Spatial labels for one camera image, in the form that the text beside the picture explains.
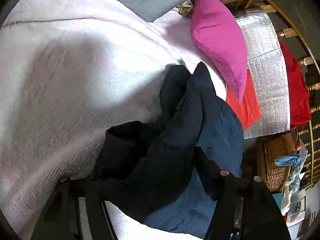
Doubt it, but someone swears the navy blue padded jacket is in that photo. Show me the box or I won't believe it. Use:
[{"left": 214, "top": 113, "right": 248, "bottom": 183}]
[{"left": 88, "top": 63, "right": 244, "bottom": 238}]

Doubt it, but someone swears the wicker basket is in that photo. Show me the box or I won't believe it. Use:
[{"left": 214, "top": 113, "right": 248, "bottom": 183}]
[{"left": 256, "top": 133, "right": 295, "bottom": 193}]

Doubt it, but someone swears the white plastic bag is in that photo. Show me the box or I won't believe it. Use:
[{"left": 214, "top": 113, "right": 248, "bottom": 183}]
[{"left": 281, "top": 139, "right": 308, "bottom": 216}]

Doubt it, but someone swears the light blue cloth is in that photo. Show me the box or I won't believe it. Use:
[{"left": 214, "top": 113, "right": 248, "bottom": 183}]
[{"left": 274, "top": 152, "right": 301, "bottom": 167}]

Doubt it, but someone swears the red cushion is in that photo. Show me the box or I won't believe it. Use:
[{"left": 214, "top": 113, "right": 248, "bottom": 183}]
[{"left": 226, "top": 69, "right": 262, "bottom": 131}]

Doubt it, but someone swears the dark red blanket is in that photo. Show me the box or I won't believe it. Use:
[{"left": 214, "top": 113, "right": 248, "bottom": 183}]
[{"left": 279, "top": 40, "right": 311, "bottom": 130}]

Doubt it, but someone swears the pale pink bed blanket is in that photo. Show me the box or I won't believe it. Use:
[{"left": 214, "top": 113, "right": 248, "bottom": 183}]
[{"left": 0, "top": 0, "right": 228, "bottom": 240}]

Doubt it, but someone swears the silver foil insulation panel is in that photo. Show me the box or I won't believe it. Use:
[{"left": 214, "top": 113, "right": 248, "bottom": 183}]
[{"left": 234, "top": 7, "right": 290, "bottom": 139}]

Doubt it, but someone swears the magenta pillow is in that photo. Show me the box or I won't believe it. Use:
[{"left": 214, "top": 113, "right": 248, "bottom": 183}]
[{"left": 190, "top": 0, "right": 247, "bottom": 103}]

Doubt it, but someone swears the patterned beige cloth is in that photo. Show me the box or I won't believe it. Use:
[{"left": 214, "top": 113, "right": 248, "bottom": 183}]
[{"left": 176, "top": 0, "right": 194, "bottom": 18}]

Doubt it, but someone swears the wooden stair railing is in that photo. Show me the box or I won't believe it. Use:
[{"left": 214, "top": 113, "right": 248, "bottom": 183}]
[{"left": 251, "top": 0, "right": 319, "bottom": 189}]

